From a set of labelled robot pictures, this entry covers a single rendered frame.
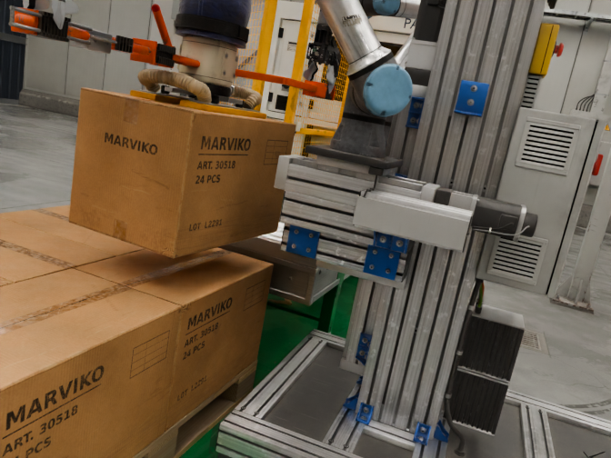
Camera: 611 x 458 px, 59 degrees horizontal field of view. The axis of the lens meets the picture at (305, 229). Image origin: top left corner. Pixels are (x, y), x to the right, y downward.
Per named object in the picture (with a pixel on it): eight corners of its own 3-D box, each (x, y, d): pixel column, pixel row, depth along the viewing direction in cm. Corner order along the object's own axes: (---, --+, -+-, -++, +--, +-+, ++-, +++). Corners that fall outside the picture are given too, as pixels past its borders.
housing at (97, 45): (91, 50, 133) (93, 32, 132) (112, 54, 130) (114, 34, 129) (68, 45, 126) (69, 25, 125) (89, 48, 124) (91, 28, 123)
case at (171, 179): (191, 206, 215) (205, 105, 206) (277, 232, 199) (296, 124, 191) (67, 222, 161) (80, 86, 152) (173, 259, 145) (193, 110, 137)
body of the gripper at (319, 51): (305, 60, 179) (311, 23, 176) (315, 64, 187) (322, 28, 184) (325, 63, 176) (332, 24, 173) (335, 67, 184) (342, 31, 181)
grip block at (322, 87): (312, 96, 192) (315, 83, 191) (334, 100, 189) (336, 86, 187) (302, 94, 184) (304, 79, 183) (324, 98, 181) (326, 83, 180)
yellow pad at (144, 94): (197, 105, 193) (199, 91, 192) (220, 110, 189) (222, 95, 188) (128, 95, 162) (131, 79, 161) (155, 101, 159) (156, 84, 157)
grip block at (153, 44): (148, 64, 153) (151, 43, 152) (175, 68, 149) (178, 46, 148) (127, 59, 146) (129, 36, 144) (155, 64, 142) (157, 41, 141)
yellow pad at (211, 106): (241, 114, 185) (244, 100, 184) (265, 119, 182) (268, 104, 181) (178, 105, 155) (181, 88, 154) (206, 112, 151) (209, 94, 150)
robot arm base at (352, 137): (389, 157, 150) (396, 122, 148) (378, 158, 136) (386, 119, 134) (338, 147, 154) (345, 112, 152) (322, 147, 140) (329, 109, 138)
